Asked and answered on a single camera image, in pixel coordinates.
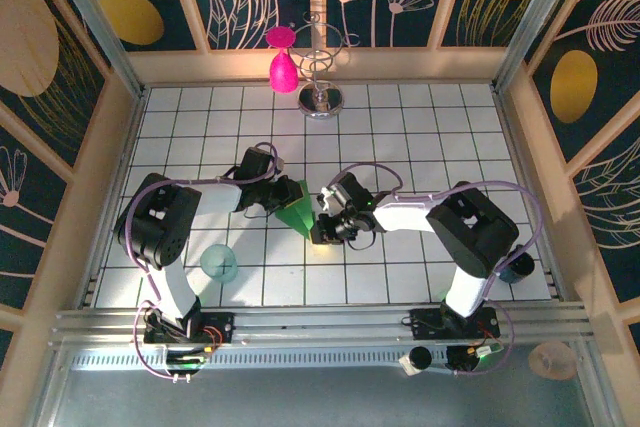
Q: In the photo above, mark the pale pink translucent cup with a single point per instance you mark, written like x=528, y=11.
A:
x=552, y=359

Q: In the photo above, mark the dark blue cup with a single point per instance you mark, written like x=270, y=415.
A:
x=520, y=267

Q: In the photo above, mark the black round knob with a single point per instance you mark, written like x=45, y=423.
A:
x=419, y=358

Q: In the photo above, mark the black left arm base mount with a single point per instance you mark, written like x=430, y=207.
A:
x=220, y=324

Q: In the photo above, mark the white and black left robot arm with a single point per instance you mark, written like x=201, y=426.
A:
x=155, y=222

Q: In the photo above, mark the aluminium mounting rail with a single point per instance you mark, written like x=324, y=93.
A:
x=320, y=322

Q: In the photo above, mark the perforated metal strip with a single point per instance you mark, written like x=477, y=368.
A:
x=300, y=359

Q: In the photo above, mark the teal translucent cup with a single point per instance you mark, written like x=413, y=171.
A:
x=219, y=263

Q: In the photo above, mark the pink wine glass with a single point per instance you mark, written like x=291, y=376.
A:
x=283, y=74

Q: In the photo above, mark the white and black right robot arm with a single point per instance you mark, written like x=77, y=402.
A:
x=472, y=232

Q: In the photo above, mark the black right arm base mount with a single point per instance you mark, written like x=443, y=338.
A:
x=425, y=324

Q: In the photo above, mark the black controller board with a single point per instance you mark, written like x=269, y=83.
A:
x=470, y=354
x=187, y=359

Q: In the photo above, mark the aluminium frame post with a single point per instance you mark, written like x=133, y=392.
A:
x=535, y=22
x=95, y=22

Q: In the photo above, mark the green cloth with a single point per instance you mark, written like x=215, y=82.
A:
x=300, y=212

